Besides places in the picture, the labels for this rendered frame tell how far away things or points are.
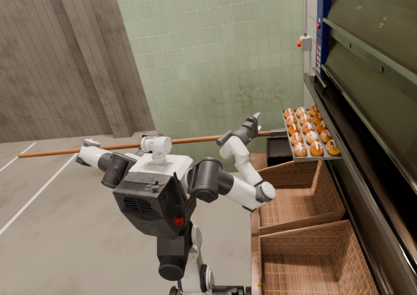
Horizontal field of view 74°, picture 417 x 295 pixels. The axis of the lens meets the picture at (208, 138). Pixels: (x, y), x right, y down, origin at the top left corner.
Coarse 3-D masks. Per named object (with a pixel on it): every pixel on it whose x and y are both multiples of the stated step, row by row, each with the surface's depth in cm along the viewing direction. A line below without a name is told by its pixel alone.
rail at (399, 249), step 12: (312, 84) 152; (324, 108) 126; (336, 132) 108; (348, 144) 100; (348, 156) 95; (360, 168) 88; (360, 180) 85; (372, 192) 78; (372, 204) 76; (384, 216) 71; (396, 228) 67; (396, 240) 65; (408, 252) 62; (408, 264) 59
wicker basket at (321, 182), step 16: (320, 160) 192; (288, 176) 206; (304, 176) 205; (320, 176) 188; (288, 192) 203; (304, 192) 201; (320, 192) 186; (336, 192) 160; (288, 208) 190; (304, 208) 188; (320, 208) 180; (336, 208) 157; (272, 224) 180; (288, 224) 157; (304, 224) 156; (320, 224) 154
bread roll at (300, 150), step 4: (296, 144) 141; (300, 144) 139; (296, 148) 139; (300, 148) 137; (304, 148) 137; (296, 152) 138; (300, 152) 137; (304, 152) 137; (300, 156) 137; (304, 156) 137
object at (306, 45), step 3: (300, 36) 221; (303, 36) 219; (309, 36) 216; (300, 39) 218; (303, 39) 213; (306, 39) 213; (309, 39) 212; (300, 42) 219; (303, 42) 214; (306, 42) 214; (309, 42) 213; (300, 45) 220; (303, 45) 215; (306, 45) 215; (309, 45) 215; (300, 48) 221; (303, 48) 216; (306, 48) 216; (309, 48) 216; (303, 51) 217; (306, 51) 217
